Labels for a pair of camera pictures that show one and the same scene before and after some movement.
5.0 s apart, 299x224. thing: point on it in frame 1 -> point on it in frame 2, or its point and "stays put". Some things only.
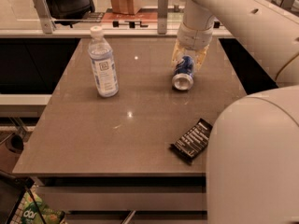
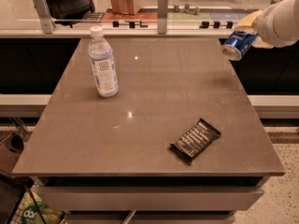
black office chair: [68, 4] stays put
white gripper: [193, 38] -> [270, 24]
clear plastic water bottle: [102, 59] stays put
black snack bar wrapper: [192, 142] stays put
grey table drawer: [127, 198] stays put
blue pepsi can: [183, 73] -> [237, 44]
